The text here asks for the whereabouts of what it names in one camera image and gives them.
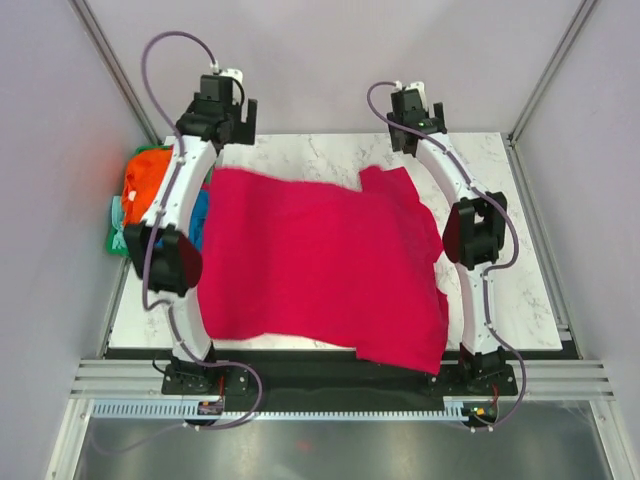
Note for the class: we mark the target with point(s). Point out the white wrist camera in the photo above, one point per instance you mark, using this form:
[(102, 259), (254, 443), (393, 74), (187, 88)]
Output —
[(418, 86), (235, 74)]

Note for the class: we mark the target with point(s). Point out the aluminium corner post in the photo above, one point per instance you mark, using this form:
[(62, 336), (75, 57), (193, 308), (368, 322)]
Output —
[(106, 53), (562, 50)]

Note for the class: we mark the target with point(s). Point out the right side aluminium rail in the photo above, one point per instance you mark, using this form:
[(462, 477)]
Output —
[(549, 272)]

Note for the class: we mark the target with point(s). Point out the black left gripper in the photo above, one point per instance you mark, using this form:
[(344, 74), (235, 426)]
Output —
[(245, 132)]

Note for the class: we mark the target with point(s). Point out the left aluminium corner post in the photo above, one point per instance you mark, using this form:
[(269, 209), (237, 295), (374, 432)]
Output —
[(106, 53)]

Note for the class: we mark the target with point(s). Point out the orange t shirt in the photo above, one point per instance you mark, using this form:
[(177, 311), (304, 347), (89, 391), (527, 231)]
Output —
[(143, 176)]

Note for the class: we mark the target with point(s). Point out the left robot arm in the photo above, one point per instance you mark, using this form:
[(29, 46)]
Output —
[(165, 260)]

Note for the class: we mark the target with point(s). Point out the green plastic basket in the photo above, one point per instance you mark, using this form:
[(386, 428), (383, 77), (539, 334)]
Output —
[(143, 176)]

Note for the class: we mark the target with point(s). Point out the blue t shirt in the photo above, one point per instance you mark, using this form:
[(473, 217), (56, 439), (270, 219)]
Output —
[(198, 218)]

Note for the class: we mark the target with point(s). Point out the white slotted cable duct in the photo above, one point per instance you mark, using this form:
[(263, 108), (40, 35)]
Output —
[(195, 410)]

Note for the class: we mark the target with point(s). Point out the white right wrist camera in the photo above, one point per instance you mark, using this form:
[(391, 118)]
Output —
[(418, 86)]

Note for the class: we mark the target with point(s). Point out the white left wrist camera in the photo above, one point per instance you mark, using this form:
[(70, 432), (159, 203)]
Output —
[(235, 74)]

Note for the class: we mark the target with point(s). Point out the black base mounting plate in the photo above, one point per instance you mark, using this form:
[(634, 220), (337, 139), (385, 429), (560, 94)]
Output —
[(329, 378)]

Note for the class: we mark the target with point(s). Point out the right aluminium corner post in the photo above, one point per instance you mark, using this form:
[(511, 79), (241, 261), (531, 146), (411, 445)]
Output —
[(562, 50)]

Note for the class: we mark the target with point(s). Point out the magenta t shirt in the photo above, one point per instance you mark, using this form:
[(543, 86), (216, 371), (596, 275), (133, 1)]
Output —
[(352, 268)]

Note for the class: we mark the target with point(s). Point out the light teal t shirt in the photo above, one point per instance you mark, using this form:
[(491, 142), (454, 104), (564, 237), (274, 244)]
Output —
[(116, 242)]

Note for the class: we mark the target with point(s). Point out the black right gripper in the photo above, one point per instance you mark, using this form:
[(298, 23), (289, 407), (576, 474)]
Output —
[(440, 111)]

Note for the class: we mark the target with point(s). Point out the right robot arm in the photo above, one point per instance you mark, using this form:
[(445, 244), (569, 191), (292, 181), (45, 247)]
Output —
[(474, 233)]

